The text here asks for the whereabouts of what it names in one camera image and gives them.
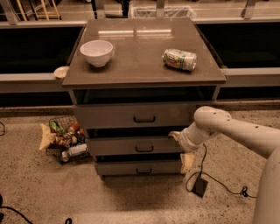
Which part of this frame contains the black floor cable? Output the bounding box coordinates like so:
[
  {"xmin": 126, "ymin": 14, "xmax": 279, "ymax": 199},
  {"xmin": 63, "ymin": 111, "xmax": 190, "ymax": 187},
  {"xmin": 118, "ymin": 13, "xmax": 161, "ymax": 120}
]
[{"xmin": 185, "ymin": 143, "xmax": 257, "ymax": 200}]

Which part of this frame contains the black wire basket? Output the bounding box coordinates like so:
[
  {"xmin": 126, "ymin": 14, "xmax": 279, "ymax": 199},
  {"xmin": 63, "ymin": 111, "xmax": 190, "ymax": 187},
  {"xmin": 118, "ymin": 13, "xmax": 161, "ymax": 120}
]
[{"xmin": 45, "ymin": 115, "xmax": 91, "ymax": 164}]

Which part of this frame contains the grey bottom drawer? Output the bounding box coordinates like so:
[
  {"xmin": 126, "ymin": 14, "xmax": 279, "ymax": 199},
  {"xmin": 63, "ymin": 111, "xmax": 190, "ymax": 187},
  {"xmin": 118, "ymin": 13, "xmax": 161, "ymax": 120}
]
[{"xmin": 94, "ymin": 160, "xmax": 182, "ymax": 176}]

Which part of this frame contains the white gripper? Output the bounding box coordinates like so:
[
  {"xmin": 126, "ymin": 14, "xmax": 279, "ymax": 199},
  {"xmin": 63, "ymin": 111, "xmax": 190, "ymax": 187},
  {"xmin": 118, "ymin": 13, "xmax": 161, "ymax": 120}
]
[{"xmin": 168, "ymin": 128, "xmax": 199, "ymax": 174}]

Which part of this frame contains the black foot pedal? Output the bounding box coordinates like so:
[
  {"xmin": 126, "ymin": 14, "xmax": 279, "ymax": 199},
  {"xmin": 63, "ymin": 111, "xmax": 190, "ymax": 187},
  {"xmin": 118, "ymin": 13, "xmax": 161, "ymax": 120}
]
[{"xmin": 192, "ymin": 172, "xmax": 208, "ymax": 198}]

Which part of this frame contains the white plastic bottle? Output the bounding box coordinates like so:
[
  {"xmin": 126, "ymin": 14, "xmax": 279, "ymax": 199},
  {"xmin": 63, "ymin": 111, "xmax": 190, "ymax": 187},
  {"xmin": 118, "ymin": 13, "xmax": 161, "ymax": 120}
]
[{"xmin": 67, "ymin": 143, "xmax": 88, "ymax": 157}]

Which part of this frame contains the white ceramic bowl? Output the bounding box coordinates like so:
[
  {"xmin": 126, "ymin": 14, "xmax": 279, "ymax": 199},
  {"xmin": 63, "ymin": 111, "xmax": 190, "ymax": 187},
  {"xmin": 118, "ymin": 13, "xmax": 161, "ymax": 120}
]
[{"xmin": 80, "ymin": 40, "xmax": 113, "ymax": 67}]

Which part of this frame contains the yellow chip bag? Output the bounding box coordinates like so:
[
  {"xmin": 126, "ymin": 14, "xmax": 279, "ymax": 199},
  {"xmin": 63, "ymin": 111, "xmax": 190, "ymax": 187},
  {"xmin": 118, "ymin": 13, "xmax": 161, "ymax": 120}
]
[{"xmin": 39, "ymin": 123, "xmax": 56, "ymax": 150}]

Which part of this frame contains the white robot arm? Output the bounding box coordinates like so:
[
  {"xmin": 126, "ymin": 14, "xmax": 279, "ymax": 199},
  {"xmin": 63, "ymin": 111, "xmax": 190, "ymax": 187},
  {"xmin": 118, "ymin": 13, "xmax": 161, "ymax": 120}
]
[{"xmin": 169, "ymin": 106, "xmax": 280, "ymax": 224}]

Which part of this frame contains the white wire mesh tray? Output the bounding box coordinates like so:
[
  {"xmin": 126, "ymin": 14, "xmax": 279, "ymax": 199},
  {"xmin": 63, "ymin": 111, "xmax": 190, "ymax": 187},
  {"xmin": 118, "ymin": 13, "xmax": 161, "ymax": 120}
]
[{"xmin": 128, "ymin": 6, "xmax": 195, "ymax": 18}]

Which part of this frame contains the crushed green white can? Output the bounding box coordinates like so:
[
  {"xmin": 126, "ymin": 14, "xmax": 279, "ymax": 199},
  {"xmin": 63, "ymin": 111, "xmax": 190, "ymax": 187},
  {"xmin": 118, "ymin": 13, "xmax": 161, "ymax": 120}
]
[{"xmin": 162, "ymin": 49, "xmax": 197, "ymax": 71}]

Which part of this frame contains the grey drawer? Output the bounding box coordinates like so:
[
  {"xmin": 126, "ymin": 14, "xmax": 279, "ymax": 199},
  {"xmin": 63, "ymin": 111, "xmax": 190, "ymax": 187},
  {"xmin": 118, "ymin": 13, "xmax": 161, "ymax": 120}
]
[
  {"xmin": 73, "ymin": 101, "xmax": 199, "ymax": 129},
  {"xmin": 87, "ymin": 136, "xmax": 182, "ymax": 156},
  {"xmin": 94, "ymin": 160, "xmax": 182, "ymax": 176}
]

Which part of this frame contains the black cable bottom left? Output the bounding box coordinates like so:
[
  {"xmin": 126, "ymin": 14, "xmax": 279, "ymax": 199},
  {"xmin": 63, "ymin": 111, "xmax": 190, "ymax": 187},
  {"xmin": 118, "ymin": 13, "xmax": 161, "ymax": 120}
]
[{"xmin": 0, "ymin": 193, "xmax": 74, "ymax": 224}]

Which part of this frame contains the green snack packet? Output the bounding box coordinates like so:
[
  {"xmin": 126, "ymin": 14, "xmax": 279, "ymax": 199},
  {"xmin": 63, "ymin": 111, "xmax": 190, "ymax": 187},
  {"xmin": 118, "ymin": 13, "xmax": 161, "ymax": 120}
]
[{"xmin": 49, "ymin": 120, "xmax": 64, "ymax": 134}]

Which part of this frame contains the grey drawer cabinet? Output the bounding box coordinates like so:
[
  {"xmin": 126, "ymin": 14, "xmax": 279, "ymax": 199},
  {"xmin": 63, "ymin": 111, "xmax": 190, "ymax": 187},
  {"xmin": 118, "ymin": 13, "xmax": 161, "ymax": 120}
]
[{"xmin": 61, "ymin": 17, "xmax": 228, "ymax": 181}]

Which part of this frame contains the red capped bottle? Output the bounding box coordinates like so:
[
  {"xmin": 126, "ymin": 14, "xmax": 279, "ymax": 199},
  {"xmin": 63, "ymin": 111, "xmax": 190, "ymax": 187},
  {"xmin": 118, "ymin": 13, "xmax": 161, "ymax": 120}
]
[{"xmin": 67, "ymin": 122, "xmax": 80, "ymax": 135}]

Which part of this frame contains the grey top drawer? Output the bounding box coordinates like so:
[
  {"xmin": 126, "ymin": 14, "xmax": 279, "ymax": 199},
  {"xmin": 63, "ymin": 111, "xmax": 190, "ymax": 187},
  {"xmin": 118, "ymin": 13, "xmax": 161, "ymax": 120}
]
[{"xmin": 73, "ymin": 101, "xmax": 199, "ymax": 129}]

